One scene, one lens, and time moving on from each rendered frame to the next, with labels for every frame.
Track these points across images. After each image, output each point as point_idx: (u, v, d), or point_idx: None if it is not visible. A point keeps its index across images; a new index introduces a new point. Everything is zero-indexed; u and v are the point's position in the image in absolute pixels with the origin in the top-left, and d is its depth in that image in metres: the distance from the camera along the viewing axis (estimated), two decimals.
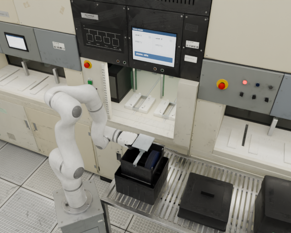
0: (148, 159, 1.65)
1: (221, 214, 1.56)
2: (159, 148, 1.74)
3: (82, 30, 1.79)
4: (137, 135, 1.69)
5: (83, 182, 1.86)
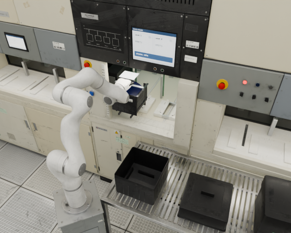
0: None
1: (221, 214, 1.56)
2: None
3: (82, 30, 1.79)
4: None
5: (83, 182, 1.86)
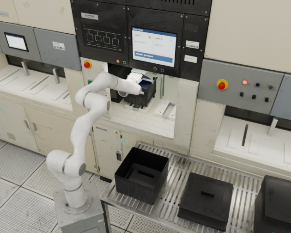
0: None
1: (221, 214, 1.56)
2: None
3: (82, 30, 1.79)
4: None
5: (83, 182, 1.86)
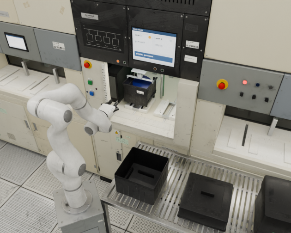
0: None
1: (221, 214, 1.56)
2: None
3: (82, 30, 1.79)
4: None
5: (83, 182, 1.86)
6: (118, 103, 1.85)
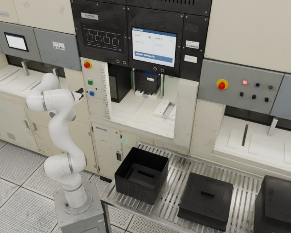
0: None
1: (221, 214, 1.56)
2: None
3: (82, 30, 1.79)
4: None
5: (83, 182, 1.86)
6: (82, 90, 1.95)
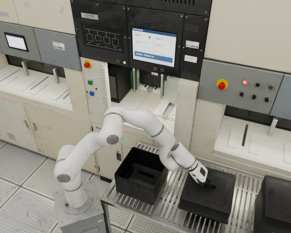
0: None
1: (223, 205, 1.50)
2: None
3: (82, 30, 1.79)
4: (201, 183, 1.54)
5: (83, 182, 1.86)
6: (209, 181, 1.61)
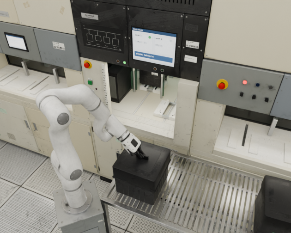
0: None
1: (150, 174, 1.59)
2: None
3: (82, 30, 1.79)
4: (132, 153, 1.63)
5: (83, 182, 1.86)
6: (142, 153, 1.70)
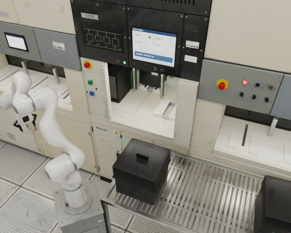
0: None
1: (150, 175, 1.59)
2: None
3: (82, 30, 1.79)
4: (15, 123, 1.85)
5: (83, 182, 1.86)
6: (34, 123, 1.96)
